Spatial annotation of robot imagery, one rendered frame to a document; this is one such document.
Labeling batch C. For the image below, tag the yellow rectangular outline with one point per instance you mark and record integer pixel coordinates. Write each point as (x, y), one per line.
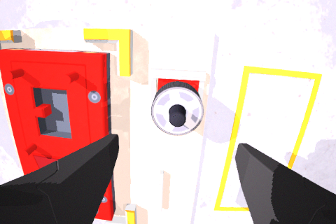
(244, 79)

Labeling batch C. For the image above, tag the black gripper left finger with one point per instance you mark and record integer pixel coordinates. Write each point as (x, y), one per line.
(67, 191)

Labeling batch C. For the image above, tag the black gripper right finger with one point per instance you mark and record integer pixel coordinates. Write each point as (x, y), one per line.
(275, 194)

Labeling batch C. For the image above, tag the black and white wheel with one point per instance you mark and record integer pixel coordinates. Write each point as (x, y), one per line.
(177, 92)

